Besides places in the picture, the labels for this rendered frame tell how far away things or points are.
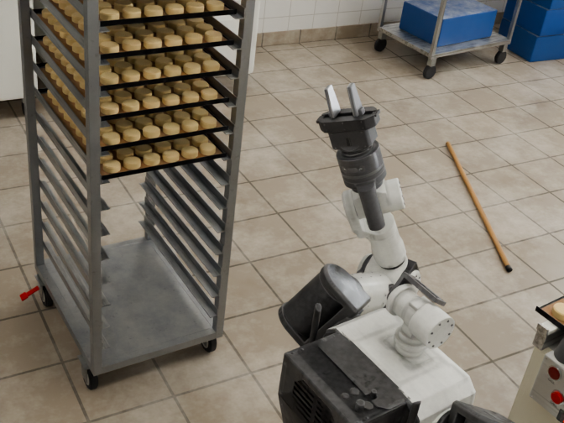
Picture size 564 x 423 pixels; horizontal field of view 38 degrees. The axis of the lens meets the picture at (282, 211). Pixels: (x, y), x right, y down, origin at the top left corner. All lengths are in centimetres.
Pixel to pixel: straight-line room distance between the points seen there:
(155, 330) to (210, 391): 29
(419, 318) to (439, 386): 12
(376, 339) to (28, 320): 193
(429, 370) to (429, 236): 245
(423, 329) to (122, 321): 171
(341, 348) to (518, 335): 205
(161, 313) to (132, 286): 19
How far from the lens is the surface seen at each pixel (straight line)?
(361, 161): 158
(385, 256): 178
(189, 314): 298
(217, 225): 267
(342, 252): 365
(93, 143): 227
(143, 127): 243
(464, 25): 577
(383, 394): 140
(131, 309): 300
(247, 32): 234
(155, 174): 309
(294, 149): 441
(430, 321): 140
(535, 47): 626
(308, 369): 142
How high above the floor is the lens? 209
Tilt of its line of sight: 33 degrees down
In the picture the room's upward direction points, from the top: 8 degrees clockwise
